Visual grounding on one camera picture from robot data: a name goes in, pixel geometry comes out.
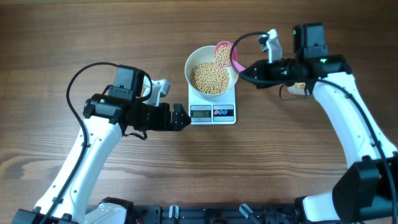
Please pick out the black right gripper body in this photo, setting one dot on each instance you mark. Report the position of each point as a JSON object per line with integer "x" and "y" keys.
{"x": 287, "y": 71}

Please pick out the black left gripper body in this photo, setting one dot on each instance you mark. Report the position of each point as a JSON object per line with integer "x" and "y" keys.
{"x": 152, "y": 118}

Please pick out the pink measuring scoop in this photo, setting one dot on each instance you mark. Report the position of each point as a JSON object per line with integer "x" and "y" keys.
{"x": 233, "y": 56}

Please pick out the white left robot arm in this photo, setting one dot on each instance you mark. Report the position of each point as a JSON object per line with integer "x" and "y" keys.
{"x": 132, "y": 100}

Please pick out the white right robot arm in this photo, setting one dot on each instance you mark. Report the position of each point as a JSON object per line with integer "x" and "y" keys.
{"x": 368, "y": 189}

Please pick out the white digital kitchen scale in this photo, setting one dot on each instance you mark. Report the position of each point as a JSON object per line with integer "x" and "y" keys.
{"x": 213, "y": 111}

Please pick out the soybeans in pink scoop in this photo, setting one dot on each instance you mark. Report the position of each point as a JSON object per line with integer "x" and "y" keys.
{"x": 222, "y": 57}

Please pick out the soybeans in white bowl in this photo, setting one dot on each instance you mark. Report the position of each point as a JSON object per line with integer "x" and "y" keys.
{"x": 209, "y": 78}

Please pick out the white bowl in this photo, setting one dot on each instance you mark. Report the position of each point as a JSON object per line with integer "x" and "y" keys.
{"x": 202, "y": 55}

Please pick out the pile of soybeans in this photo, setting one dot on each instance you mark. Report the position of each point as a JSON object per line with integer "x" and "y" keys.
{"x": 300, "y": 85}

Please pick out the clear plastic container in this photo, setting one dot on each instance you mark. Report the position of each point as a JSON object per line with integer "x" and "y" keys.
{"x": 295, "y": 91}

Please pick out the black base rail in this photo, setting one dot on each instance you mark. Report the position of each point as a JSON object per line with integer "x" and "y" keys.
{"x": 269, "y": 214}

